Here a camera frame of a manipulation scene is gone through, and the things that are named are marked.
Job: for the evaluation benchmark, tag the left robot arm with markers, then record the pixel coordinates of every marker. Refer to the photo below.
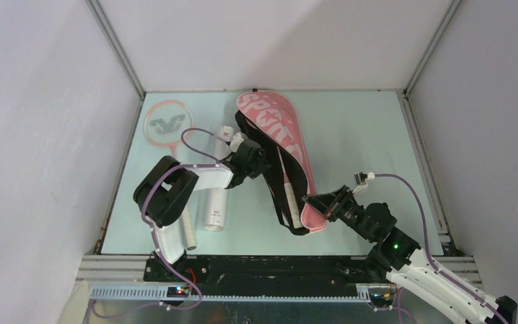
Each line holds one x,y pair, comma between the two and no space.
164,193

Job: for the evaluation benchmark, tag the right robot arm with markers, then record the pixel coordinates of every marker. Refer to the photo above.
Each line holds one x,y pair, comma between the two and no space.
401,260

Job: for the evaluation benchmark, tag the pink sport racket bag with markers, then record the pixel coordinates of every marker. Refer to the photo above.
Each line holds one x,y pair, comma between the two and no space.
269,118

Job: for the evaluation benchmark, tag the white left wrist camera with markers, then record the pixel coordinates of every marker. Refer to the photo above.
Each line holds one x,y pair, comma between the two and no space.
236,140

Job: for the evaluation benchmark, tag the aluminium front frame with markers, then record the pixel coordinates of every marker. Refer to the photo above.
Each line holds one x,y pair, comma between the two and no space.
120,277

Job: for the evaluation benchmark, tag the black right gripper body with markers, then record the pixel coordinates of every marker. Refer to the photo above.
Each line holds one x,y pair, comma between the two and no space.
344,209

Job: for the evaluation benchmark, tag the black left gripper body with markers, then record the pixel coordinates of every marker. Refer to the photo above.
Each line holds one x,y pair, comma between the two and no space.
254,169

